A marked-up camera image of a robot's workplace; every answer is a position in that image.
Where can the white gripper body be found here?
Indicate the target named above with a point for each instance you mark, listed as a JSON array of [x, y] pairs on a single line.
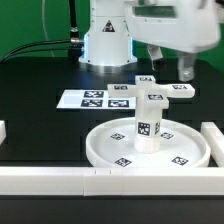
[[184, 25]]

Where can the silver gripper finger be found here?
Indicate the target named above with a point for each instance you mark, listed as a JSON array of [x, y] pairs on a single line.
[[156, 57], [185, 66]]

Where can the white cross-shaped table base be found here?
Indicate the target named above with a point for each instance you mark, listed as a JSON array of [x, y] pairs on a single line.
[[123, 96]]

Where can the white round table top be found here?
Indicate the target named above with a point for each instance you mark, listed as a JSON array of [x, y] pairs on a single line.
[[122, 143]]

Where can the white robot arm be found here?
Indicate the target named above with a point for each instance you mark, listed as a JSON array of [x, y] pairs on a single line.
[[108, 45]]

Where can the white right fence bar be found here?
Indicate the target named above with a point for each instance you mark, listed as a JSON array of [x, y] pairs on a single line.
[[215, 139]]

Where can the white fence bar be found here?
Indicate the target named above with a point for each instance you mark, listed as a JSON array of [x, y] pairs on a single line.
[[2, 131], [110, 182], [215, 139]]

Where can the white marker plate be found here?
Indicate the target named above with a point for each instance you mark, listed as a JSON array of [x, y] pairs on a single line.
[[93, 99]]

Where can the white front fence bar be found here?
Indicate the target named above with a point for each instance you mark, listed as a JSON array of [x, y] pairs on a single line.
[[110, 182]]

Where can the white left fence bar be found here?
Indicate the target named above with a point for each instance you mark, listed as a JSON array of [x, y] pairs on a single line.
[[2, 131]]

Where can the black upright cable connector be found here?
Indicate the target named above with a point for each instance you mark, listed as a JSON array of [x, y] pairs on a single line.
[[74, 33]]

